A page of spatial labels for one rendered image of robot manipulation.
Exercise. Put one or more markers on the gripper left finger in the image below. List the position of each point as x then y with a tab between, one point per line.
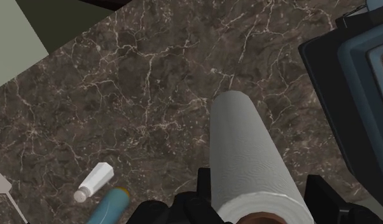
185	207

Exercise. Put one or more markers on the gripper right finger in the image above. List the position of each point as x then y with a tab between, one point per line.
326	201

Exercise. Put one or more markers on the light blue cylinder bottle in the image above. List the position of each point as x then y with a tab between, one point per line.
111	207

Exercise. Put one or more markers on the white paper towel roll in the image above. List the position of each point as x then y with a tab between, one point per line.
247	161

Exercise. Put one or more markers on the white salt shaker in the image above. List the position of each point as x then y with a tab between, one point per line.
93	182

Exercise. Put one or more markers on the black and blue microwave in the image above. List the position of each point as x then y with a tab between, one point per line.
352	102

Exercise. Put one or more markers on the grey spatula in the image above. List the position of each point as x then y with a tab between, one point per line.
5	190

